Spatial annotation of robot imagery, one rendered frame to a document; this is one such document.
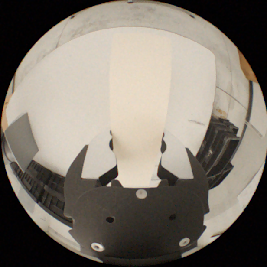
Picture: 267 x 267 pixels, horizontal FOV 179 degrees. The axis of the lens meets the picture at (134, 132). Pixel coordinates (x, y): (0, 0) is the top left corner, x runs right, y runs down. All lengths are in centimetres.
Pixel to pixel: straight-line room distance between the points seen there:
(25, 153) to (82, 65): 37
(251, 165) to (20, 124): 302
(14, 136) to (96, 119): 34
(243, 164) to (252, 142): 55
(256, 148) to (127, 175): 256
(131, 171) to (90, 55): 22
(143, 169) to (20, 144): 42
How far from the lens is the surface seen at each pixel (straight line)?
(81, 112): 21
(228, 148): 95
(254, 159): 261
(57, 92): 24
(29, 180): 63
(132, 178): 18
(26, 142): 44
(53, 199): 47
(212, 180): 128
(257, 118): 247
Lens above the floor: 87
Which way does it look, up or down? 60 degrees down
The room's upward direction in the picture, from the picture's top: 180 degrees counter-clockwise
